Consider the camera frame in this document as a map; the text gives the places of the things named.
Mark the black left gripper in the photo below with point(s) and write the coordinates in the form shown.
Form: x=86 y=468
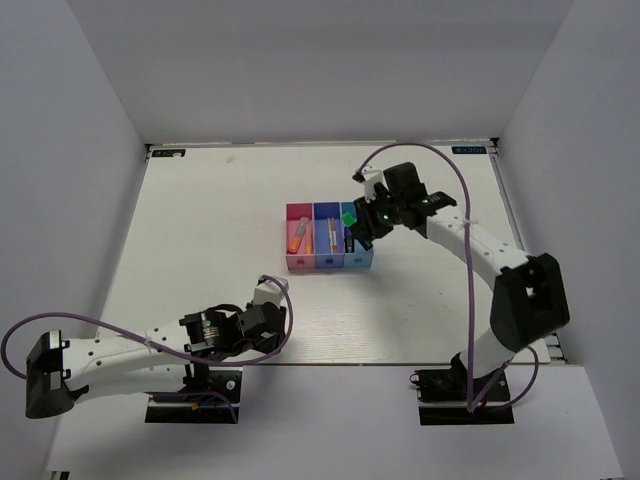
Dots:
x=270 y=342

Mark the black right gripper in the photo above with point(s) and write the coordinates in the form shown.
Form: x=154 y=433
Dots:
x=366 y=227

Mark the green cap black highlighter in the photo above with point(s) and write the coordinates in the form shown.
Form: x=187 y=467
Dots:
x=349 y=220

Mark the purple cap black highlighter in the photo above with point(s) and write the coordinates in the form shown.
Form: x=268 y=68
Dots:
x=348 y=240

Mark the pink thin pen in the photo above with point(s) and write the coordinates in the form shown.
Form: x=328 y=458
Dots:
x=334 y=239

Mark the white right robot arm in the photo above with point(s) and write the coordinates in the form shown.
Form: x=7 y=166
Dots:
x=529 y=300

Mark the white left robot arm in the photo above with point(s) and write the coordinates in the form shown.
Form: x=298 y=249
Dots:
x=183 y=360

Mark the light blue plastic bin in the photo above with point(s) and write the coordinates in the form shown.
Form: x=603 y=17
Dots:
x=360 y=258

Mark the right corner label sticker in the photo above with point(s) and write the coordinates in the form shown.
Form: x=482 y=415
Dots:
x=469 y=150

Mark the corner label sticker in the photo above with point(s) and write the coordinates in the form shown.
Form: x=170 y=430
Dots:
x=168 y=153
x=469 y=150

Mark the purple-blue plastic bin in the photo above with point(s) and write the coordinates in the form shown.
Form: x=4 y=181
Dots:
x=325 y=259

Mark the pink plastic bin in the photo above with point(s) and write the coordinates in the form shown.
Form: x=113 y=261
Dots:
x=300 y=247

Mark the left corner label sticker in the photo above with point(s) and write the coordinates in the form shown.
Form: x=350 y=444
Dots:
x=168 y=153

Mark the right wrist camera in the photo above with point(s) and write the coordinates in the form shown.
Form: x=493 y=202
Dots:
x=369 y=177

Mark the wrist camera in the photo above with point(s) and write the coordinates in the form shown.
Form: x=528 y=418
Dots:
x=369 y=177
x=266 y=291

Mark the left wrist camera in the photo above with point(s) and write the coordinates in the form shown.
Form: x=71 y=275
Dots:
x=266 y=291

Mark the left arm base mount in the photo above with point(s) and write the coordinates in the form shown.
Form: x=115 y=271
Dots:
x=207 y=396

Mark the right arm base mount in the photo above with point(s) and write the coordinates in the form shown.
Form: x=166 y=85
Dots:
x=442 y=402

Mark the metal table edge rail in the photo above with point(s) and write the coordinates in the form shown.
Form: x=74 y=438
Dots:
x=552 y=341

